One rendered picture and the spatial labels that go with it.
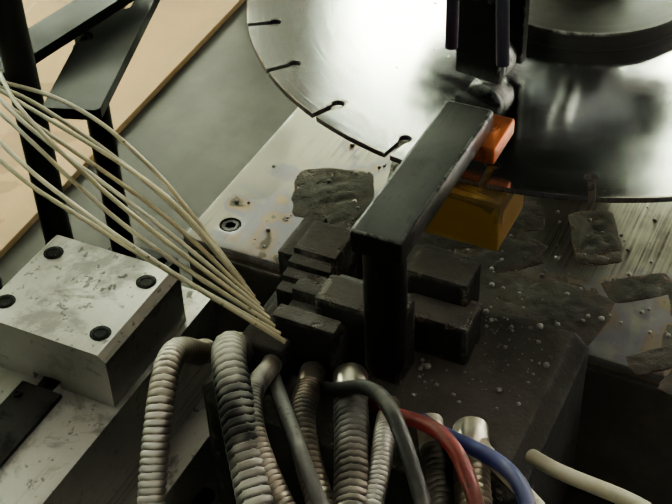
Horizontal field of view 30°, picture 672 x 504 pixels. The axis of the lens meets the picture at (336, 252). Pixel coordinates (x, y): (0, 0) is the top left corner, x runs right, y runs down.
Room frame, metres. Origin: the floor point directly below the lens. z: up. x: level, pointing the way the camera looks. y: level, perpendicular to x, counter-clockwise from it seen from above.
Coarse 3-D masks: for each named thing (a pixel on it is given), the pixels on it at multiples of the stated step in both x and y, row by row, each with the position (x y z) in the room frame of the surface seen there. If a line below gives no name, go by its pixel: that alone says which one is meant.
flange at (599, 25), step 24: (552, 0) 0.52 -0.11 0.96; (576, 0) 0.52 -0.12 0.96; (600, 0) 0.52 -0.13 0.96; (624, 0) 0.52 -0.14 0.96; (648, 0) 0.52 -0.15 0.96; (528, 24) 0.51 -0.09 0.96; (552, 24) 0.50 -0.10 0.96; (576, 24) 0.50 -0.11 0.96; (600, 24) 0.50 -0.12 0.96; (624, 24) 0.50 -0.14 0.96; (648, 24) 0.50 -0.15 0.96; (576, 48) 0.50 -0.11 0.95; (600, 48) 0.49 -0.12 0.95; (624, 48) 0.49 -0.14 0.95
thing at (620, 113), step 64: (256, 0) 0.56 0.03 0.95; (320, 0) 0.55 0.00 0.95; (384, 0) 0.55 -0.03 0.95; (320, 64) 0.49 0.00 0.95; (384, 64) 0.49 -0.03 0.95; (448, 64) 0.49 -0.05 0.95; (576, 64) 0.48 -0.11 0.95; (640, 64) 0.48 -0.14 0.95; (384, 128) 0.44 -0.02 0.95; (576, 128) 0.43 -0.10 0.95; (640, 128) 0.43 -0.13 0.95; (512, 192) 0.39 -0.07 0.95; (576, 192) 0.39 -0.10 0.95; (640, 192) 0.39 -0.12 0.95
